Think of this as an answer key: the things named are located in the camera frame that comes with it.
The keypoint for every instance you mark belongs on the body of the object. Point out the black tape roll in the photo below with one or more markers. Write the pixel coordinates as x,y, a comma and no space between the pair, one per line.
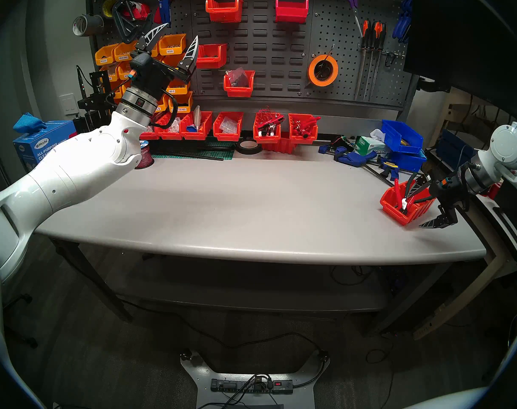
237,147

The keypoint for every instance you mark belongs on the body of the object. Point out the red plastic storage box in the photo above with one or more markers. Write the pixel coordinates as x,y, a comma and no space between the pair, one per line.
397,212

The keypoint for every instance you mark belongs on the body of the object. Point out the clear plastic parts bags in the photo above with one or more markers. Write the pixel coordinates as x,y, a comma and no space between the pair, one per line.
237,76

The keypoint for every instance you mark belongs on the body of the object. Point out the green cutting mat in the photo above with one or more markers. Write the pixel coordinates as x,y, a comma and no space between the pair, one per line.
218,153

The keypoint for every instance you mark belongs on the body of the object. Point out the red plastic tool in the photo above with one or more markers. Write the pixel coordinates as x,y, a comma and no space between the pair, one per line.
138,11

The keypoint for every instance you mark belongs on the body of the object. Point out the black monitor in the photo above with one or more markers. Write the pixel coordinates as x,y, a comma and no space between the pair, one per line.
467,37

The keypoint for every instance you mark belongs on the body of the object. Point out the clear screw bag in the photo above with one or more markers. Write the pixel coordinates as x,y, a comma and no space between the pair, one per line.
228,125
174,125

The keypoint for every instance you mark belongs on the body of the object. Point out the black metal stand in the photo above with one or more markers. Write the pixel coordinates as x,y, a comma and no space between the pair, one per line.
97,101

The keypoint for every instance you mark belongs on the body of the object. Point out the black metal clamp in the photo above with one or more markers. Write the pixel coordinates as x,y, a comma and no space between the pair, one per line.
121,25

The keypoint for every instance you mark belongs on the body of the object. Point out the dark blue storage crate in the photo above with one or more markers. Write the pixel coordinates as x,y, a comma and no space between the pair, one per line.
452,150

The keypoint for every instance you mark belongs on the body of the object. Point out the red black crimping tool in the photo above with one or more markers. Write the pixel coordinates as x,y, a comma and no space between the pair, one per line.
274,122

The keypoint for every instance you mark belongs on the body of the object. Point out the white tissue sheet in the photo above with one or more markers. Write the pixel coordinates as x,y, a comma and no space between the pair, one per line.
377,134

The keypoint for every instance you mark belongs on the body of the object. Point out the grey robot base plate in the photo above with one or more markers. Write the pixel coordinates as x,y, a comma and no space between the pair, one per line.
194,391

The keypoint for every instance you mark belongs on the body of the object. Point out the red plastic parts bin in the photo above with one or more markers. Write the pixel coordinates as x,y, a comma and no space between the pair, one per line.
267,139
211,62
224,15
149,135
239,91
227,136
169,135
291,15
196,135
303,139

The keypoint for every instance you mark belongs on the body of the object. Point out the grey pegboard tool wall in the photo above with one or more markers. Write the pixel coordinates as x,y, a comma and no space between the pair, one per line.
275,63

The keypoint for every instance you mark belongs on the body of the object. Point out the orange black screwdriver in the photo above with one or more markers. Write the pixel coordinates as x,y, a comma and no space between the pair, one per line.
376,33
365,33
383,35

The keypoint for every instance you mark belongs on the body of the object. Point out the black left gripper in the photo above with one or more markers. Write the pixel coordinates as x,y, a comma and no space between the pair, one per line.
149,76

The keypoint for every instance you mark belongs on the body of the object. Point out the yellow parts bin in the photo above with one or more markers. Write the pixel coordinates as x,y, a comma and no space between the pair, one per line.
172,45
173,59
124,71
155,50
123,52
184,102
162,105
117,90
178,88
105,56
112,73

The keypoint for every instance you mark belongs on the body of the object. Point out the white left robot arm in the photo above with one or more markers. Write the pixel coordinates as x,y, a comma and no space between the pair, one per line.
71,174

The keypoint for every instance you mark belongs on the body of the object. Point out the black power strip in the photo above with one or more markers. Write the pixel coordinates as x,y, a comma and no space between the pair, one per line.
224,385

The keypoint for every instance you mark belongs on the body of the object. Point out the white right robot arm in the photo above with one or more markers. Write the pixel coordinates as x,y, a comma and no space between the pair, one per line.
507,146

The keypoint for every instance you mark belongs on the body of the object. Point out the black table leg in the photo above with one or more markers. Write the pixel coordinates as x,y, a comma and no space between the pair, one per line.
92,282
405,301

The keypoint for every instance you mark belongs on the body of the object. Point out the blue cleaning cloth box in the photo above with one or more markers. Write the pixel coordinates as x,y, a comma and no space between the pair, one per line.
37,139

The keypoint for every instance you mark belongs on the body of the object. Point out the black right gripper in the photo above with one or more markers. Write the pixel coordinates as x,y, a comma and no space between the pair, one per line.
446,193

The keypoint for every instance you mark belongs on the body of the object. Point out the green white tissue box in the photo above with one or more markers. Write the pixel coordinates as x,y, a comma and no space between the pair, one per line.
369,146

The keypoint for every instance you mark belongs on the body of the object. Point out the blue cloth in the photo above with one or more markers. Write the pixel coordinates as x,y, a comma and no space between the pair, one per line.
28,123

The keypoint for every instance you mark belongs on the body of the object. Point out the black long ruler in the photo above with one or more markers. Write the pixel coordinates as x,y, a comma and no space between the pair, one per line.
198,157

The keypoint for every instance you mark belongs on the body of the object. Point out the orange tape roll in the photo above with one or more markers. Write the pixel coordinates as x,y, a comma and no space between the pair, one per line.
311,78

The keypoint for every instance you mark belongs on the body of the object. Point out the white wall plate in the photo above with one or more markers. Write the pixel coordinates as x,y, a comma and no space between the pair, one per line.
69,105

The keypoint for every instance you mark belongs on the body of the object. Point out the blue spring clamps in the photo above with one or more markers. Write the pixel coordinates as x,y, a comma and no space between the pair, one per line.
403,22

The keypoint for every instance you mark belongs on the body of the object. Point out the red small tools bundle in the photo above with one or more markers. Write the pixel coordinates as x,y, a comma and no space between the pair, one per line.
305,125

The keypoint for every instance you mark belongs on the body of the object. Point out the grey duct tape roll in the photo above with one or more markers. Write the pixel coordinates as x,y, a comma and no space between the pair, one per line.
92,25

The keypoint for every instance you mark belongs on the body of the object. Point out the blue plastic bin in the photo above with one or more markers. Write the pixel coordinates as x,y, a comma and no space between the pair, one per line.
411,162
401,133

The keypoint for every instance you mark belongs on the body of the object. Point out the black base knob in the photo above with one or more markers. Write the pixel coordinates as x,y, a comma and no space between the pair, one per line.
186,355
323,355

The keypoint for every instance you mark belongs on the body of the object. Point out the yellow tape roll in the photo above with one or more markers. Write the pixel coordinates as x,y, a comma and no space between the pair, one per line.
106,7

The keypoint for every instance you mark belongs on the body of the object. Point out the blue bar clamp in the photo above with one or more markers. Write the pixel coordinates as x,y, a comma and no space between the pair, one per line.
350,157
389,172

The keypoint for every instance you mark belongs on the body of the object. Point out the metal hook carabiner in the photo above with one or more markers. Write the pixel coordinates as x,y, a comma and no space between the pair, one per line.
388,59

